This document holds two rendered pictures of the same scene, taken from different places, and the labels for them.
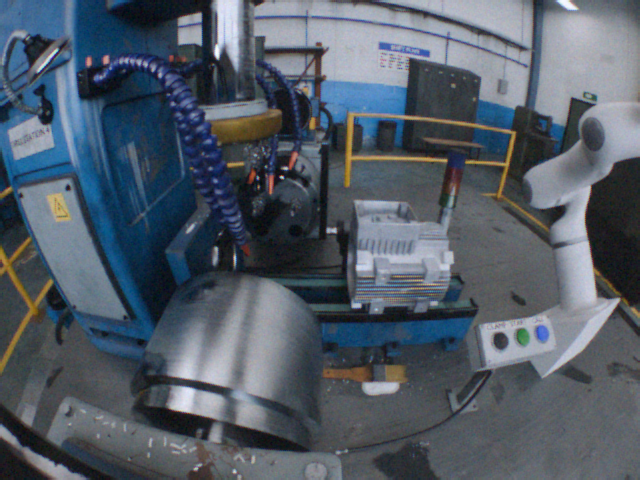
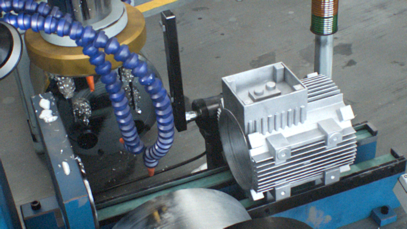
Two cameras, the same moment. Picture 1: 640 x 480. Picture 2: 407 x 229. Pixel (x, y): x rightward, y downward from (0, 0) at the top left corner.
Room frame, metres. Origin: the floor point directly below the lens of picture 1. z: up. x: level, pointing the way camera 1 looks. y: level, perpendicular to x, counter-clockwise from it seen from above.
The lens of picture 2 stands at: (-0.41, 0.28, 1.80)
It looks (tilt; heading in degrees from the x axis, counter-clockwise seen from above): 36 degrees down; 343
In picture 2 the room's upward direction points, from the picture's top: 5 degrees counter-clockwise
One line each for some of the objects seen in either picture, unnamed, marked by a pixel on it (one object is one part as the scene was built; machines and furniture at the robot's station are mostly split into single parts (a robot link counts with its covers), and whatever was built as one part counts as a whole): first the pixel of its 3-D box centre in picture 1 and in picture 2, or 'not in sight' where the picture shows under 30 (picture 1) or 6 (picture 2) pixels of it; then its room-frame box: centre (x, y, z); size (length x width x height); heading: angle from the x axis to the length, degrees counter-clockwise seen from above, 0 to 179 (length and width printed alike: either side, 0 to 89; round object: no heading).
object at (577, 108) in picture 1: (581, 140); not in sight; (4.81, -6.01, 1.18); 1.09 x 0.10 x 2.35; 11
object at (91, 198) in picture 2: (226, 260); (86, 194); (0.49, 0.21, 1.02); 0.15 x 0.02 x 0.15; 0
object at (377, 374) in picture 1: (366, 374); not in sight; (0.33, -0.11, 0.80); 0.21 x 0.05 x 0.01; 88
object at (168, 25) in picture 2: (324, 193); (175, 73); (0.62, -0.01, 1.12); 0.04 x 0.03 x 0.26; 90
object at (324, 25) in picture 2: (448, 198); (324, 20); (0.79, -0.42, 1.05); 0.06 x 0.06 x 0.04
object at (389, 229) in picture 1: (383, 227); (264, 99); (0.49, -0.13, 1.11); 0.12 x 0.11 x 0.07; 90
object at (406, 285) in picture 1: (394, 263); (284, 135); (0.49, -0.17, 1.02); 0.20 x 0.19 x 0.19; 90
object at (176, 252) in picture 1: (205, 273); (55, 222); (0.49, 0.28, 0.97); 0.30 x 0.11 x 0.34; 0
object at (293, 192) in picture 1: (282, 191); (91, 77); (0.82, 0.12, 1.04); 0.41 x 0.25 x 0.25; 0
